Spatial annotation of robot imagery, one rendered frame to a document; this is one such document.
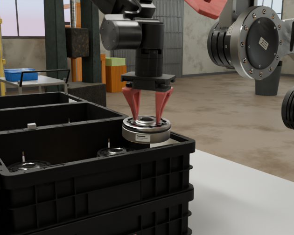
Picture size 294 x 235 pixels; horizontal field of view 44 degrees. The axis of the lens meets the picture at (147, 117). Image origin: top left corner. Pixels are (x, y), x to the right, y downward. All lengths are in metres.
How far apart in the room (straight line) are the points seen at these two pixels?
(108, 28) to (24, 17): 8.17
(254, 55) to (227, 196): 0.40
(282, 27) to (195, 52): 10.61
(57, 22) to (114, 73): 3.26
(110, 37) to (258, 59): 0.49
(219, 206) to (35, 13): 8.18
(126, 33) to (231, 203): 0.58
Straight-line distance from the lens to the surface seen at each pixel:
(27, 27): 8.86
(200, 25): 11.82
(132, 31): 0.69
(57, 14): 5.07
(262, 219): 0.99
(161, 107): 0.77
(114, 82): 8.08
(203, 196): 1.08
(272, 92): 8.00
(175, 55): 11.06
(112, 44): 0.68
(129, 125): 0.75
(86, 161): 0.66
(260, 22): 1.04
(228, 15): 1.06
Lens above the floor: 1.14
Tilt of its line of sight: 12 degrees down
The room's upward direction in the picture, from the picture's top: straight up
